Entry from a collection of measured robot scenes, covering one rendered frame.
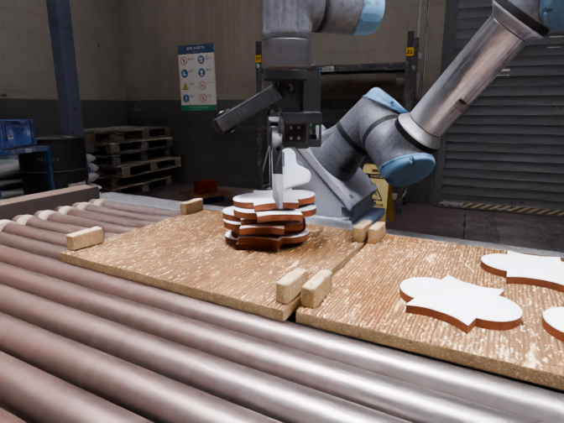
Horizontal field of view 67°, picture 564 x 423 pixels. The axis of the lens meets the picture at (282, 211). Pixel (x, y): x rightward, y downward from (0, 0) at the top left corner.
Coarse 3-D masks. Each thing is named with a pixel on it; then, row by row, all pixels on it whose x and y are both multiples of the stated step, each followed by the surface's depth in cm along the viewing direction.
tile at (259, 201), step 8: (256, 192) 74; (264, 192) 73; (272, 192) 73; (288, 192) 72; (296, 192) 72; (304, 192) 72; (312, 192) 71; (240, 200) 68; (248, 200) 68; (256, 200) 68; (264, 200) 67; (272, 200) 67; (288, 200) 67; (296, 200) 66; (304, 200) 68; (312, 200) 69; (248, 208) 67; (256, 208) 65; (264, 208) 66; (272, 208) 66; (288, 208) 66; (296, 208) 65
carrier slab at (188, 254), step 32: (160, 224) 84; (192, 224) 84; (64, 256) 68; (96, 256) 66; (128, 256) 66; (160, 256) 66; (192, 256) 66; (224, 256) 66; (256, 256) 66; (288, 256) 66; (320, 256) 66; (352, 256) 69; (160, 288) 58; (192, 288) 55; (224, 288) 55; (256, 288) 55
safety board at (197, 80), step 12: (180, 48) 602; (192, 48) 594; (204, 48) 587; (180, 60) 606; (192, 60) 599; (204, 60) 592; (180, 72) 611; (192, 72) 603; (204, 72) 596; (180, 84) 615; (192, 84) 607; (204, 84) 600; (192, 96) 612; (204, 96) 604; (216, 96) 596; (192, 108) 616; (204, 108) 608; (216, 108) 601
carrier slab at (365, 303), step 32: (384, 256) 66; (416, 256) 66; (448, 256) 66; (480, 256) 66; (544, 256) 66; (352, 288) 55; (384, 288) 55; (512, 288) 55; (544, 288) 55; (320, 320) 47; (352, 320) 47; (384, 320) 47; (416, 320) 47; (416, 352) 43; (448, 352) 41; (480, 352) 40; (512, 352) 40; (544, 352) 40; (544, 384) 38
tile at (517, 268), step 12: (492, 264) 60; (504, 264) 60; (516, 264) 60; (528, 264) 60; (540, 264) 60; (552, 264) 60; (504, 276) 58; (516, 276) 56; (528, 276) 56; (540, 276) 56; (552, 276) 56; (552, 288) 54
